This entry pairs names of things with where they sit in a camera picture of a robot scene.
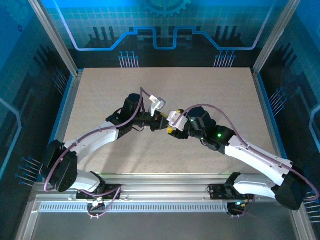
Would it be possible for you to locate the grey metal lower panel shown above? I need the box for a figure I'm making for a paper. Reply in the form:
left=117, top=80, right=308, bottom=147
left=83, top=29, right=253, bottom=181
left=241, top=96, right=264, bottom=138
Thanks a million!
left=14, top=194, right=316, bottom=240

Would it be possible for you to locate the small circuit board with LED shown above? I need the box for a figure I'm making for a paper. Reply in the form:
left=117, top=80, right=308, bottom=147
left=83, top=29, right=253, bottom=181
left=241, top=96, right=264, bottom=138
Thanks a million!
left=226, top=199, right=248, bottom=219
left=87, top=196, right=106, bottom=220

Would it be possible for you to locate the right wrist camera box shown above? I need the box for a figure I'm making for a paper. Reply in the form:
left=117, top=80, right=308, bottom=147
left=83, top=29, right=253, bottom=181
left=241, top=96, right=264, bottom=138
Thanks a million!
left=166, top=109, right=189, bottom=131

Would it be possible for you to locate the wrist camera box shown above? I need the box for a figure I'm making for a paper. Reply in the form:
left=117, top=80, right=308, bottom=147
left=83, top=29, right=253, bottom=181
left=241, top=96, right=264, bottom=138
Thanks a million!
left=148, top=95, right=168, bottom=118
left=166, top=109, right=189, bottom=131

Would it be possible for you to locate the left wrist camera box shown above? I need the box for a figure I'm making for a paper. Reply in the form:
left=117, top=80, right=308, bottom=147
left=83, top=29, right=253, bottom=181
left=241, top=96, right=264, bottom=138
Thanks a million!
left=148, top=95, right=168, bottom=118

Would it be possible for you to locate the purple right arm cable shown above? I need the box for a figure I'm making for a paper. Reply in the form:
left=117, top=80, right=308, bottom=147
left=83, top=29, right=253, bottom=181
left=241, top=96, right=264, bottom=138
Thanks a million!
left=173, top=103, right=320, bottom=219

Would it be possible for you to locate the aluminium frame rail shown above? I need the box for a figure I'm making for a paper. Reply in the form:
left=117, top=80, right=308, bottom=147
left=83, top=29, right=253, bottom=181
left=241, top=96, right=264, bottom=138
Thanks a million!
left=29, top=173, right=302, bottom=203

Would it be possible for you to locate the blue-edged aluminium side rail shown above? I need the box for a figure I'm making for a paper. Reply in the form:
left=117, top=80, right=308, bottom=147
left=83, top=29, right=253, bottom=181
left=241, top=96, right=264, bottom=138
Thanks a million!
left=251, top=69, right=296, bottom=182
left=41, top=69, right=85, bottom=182

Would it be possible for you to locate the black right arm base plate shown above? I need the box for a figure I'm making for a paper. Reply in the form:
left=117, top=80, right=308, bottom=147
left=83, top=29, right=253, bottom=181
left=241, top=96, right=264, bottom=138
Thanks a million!
left=208, top=183, right=255, bottom=201

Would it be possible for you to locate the slotted grey cable duct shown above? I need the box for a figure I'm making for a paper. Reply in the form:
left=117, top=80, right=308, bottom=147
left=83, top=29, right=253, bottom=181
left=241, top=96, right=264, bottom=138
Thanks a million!
left=38, top=202, right=230, bottom=213

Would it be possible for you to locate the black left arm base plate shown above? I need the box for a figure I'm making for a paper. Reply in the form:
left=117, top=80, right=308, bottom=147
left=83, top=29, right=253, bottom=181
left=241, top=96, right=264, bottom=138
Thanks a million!
left=75, top=183, right=123, bottom=201

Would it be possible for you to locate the aluminium frame post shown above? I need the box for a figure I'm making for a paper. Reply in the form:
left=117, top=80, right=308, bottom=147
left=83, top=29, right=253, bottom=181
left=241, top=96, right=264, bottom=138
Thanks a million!
left=251, top=0, right=302, bottom=77
left=27, top=0, right=84, bottom=77

